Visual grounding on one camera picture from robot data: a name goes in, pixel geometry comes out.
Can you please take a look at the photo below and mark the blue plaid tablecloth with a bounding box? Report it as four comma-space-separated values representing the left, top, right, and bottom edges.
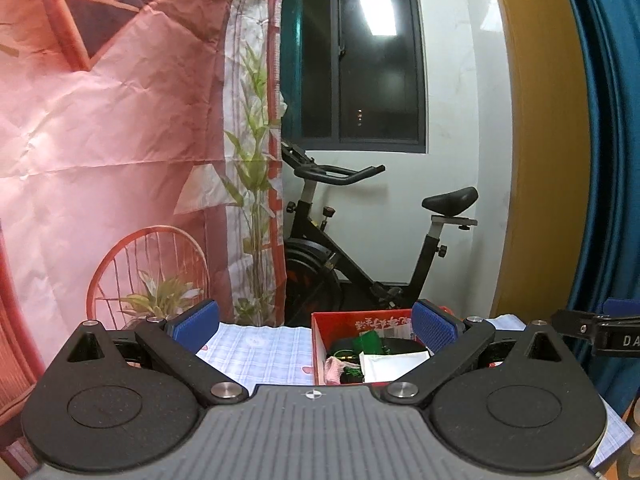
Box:
196, 312, 632, 468

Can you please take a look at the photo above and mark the black sleep mask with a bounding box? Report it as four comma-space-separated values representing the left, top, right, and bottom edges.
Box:
326, 337, 426, 362

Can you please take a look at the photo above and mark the green drawstring pouch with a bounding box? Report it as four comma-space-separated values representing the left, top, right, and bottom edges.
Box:
334, 330, 386, 384

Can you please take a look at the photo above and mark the pink soft cloth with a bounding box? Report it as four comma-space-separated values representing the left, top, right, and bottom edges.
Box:
323, 356, 359, 386

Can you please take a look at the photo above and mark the wooden door frame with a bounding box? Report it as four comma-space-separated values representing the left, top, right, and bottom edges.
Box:
492, 0, 590, 322

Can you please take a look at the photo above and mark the person right hand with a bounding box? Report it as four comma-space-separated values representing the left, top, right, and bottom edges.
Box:
617, 399, 640, 480

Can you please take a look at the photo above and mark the blue curtain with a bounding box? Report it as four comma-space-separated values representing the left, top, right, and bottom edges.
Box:
554, 0, 640, 416

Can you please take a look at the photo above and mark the pink printed backdrop cloth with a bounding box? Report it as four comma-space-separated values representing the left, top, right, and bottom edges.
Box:
1, 0, 285, 476

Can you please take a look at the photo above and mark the red strawberry cardboard box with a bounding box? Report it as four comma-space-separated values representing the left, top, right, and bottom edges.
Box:
309, 308, 501, 387

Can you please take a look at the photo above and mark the black white glove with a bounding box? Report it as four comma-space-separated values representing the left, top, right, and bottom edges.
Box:
359, 351, 431, 384

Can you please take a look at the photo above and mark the dark window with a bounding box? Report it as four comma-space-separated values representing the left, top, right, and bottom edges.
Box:
280, 0, 426, 153

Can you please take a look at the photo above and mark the black exercise bike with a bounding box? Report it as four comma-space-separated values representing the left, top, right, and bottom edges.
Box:
278, 142, 481, 326

